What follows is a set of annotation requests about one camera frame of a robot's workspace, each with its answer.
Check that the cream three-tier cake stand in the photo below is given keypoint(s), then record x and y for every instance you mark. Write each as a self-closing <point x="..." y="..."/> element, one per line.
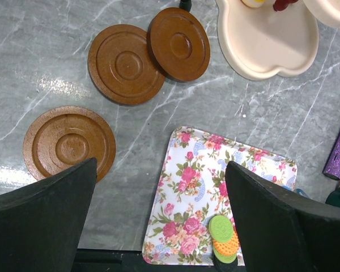
<point x="278" y="38"/>

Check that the colourful macarons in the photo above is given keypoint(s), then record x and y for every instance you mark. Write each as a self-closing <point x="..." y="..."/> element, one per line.
<point x="225" y="243"/>

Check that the black perforated music stand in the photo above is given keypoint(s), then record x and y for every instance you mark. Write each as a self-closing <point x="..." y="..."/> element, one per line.
<point x="185" y="5"/>

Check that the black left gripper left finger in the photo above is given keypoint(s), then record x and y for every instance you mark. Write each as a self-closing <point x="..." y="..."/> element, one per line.
<point x="41" y="223"/>

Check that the floral serving tray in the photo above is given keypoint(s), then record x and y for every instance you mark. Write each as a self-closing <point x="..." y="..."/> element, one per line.
<point x="192" y="189"/>

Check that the brown wooden saucer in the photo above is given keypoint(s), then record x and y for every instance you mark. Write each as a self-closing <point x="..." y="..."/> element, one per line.
<point x="65" y="136"/>
<point x="178" y="44"/>
<point x="120" y="66"/>

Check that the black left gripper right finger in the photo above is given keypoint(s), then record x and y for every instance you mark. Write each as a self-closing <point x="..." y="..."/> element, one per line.
<point x="280" y="230"/>

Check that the blue glazed donut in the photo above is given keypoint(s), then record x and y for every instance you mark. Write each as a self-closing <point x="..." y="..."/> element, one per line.
<point x="297" y="191"/>

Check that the yellow glazed donut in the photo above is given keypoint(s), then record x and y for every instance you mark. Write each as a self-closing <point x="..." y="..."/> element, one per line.
<point x="253" y="3"/>

